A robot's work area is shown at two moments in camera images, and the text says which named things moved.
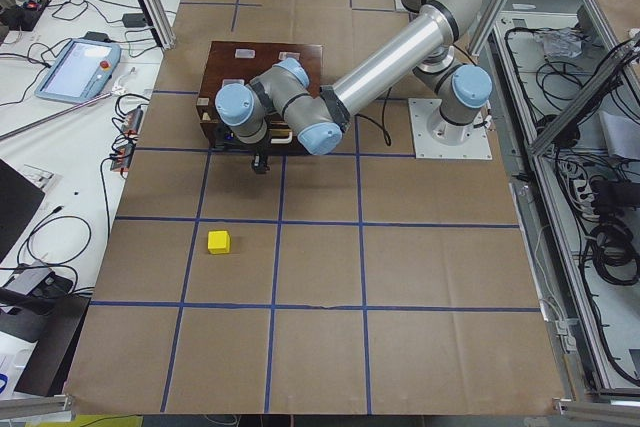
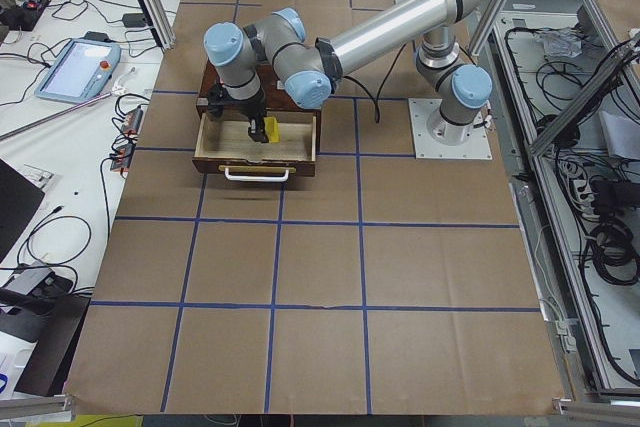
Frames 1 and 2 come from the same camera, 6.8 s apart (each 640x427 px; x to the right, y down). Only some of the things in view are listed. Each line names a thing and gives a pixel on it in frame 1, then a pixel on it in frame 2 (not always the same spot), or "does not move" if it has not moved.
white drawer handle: [287, 140] → [257, 178]
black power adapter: [134, 20] does not move
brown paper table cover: [358, 281] does not move
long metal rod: [14, 131] does not move
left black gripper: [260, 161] → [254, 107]
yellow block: [218, 241] → [273, 129]
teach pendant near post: [82, 73] does not move
